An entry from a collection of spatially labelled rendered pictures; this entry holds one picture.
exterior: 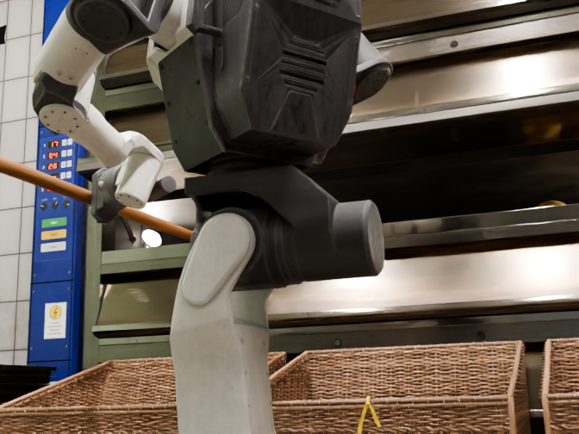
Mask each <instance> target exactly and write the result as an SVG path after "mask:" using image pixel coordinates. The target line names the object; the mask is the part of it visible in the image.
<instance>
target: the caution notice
mask: <svg viewBox="0 0 579 434"><path fill-rule="evenodd" d="M65 320H66V302H60V303H48V304H46V307H45V328H44V339H47V338H65Z"/></svg>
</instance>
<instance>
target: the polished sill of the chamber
mask: <svg viewBox="0 0 579 434"><path fill-rule="evenodd" d="M562 220H579V203H575V204H567V205H558V206H549V207H541V208H524V209H515V210H508V211H499V212H490V213H481V214H465V215H457V216H448V217H439V218H431V219H422V220H406V221H397V222H389V223H382V226H383V237H384V238H389V237H399V236H408V235H417V234H426V233H443V232H453V231H462V230H471V229H480V228H490V227H498V226H516V225H525V224H534V223H544V222H553V221H562ZM189 254H190V243H185V244H176V245H160V246H151V247H143V248H134V249H126V250H117V251H102V262H101V264H118V263H127V262H137V261H146V260H154V259H164V258H173V257H188V256H189Z"/></svg>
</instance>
